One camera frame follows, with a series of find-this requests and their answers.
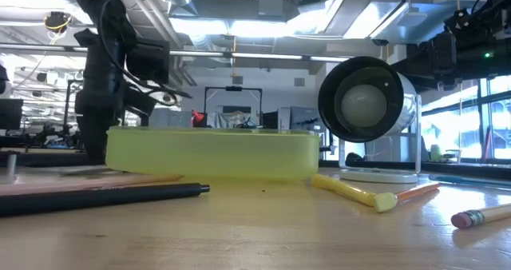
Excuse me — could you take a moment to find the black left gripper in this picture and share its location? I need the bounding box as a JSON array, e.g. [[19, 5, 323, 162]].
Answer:
[[73, 28, 157, 164]]

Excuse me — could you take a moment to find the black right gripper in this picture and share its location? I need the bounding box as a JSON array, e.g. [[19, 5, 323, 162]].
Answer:
[[393, 30, 461, 93]]

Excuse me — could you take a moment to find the natural wood pencil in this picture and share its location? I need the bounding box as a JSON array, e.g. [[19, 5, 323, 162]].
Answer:
[[0, 174, 185, 197]]

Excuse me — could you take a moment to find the black pen white print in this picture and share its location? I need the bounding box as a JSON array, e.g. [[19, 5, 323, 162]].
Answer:
[[0, 182, 211, 218]]

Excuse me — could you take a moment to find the yellow-green translucent supply box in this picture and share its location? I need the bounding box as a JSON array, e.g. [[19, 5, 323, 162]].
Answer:
[[105, 125, 322, 183]]

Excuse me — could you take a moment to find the orange pencil yellow cap eraser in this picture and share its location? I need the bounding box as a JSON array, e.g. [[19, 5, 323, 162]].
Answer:
[[374, 181, 442, 214]]

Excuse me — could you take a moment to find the yellow highlighter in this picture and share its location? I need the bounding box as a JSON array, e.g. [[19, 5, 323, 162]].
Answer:
[[311, 173, 378, 207]]

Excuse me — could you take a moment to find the yellow pencil green ferrule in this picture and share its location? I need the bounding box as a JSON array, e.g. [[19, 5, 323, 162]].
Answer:
[[450, 203, 511, 230]]

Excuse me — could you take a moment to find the grey partition box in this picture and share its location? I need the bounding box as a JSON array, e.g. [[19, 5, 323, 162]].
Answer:
[[148, 108, 193, 129]]

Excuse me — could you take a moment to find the white cylindrical spot lamp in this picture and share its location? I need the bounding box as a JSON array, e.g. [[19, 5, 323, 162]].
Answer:
[[317, 55, 418, 144]]

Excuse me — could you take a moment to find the black monitor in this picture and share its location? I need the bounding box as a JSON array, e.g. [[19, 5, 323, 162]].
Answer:
[[0, 98, 24, 131]]

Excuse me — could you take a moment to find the black round object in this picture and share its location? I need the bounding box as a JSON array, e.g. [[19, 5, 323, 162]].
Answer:
[[345, 152, 365, 168]]

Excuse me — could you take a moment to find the white lamp stand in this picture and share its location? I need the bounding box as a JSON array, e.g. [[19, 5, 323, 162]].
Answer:
[[337, 94, 423, 185]]

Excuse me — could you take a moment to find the grey cabinet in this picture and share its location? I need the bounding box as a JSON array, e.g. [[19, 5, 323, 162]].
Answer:
[[278, 105, 327, 133]]

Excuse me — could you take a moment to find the black rig frame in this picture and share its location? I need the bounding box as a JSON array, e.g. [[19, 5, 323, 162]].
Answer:
[[62, 80, 83, 128], [204, 85, 263, 128]]

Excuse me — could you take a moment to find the black aluminium table frame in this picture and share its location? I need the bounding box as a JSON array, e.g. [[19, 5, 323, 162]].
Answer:
[[0, 149, 511, 180]]

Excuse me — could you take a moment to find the silver metal post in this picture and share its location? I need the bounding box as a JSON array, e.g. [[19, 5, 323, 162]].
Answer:
[[5, 150, 19, 180]]

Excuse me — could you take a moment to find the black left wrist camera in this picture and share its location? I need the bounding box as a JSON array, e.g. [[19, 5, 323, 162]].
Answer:
[[125, 38, 172, 85]]

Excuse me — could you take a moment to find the black ceiling device yellow cable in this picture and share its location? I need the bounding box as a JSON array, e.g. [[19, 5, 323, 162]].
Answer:
[[42, 10, 73, 35]]

